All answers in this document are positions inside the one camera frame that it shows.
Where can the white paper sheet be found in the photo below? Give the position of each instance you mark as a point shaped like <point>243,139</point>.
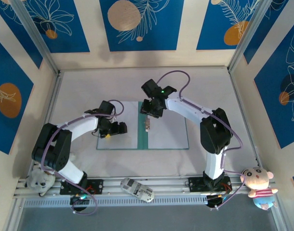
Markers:
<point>166,134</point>
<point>130,139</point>

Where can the metal folder clip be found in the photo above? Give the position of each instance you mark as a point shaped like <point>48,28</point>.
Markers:
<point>148,125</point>

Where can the green paper folder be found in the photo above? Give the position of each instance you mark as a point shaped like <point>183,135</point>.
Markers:
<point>142,139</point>

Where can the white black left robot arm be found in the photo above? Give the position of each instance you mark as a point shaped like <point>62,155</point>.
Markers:
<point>82,127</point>

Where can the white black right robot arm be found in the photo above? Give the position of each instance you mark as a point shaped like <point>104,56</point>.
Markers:
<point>185,108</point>

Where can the crumpled printed silver pouch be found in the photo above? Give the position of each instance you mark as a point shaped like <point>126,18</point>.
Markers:
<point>137,190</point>

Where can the white plush dog toy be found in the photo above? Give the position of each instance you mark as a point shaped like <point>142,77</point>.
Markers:
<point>39,181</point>

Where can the cartoon boy plush toy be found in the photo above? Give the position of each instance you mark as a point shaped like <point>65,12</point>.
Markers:
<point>256,178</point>

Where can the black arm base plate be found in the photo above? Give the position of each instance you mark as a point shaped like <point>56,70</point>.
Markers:
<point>96,186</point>
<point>196,185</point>

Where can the aluminium mounting rail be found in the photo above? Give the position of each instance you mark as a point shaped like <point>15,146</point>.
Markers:
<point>166,186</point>

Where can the aluminium frame post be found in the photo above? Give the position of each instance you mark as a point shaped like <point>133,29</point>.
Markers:
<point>36,36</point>
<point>251,36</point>

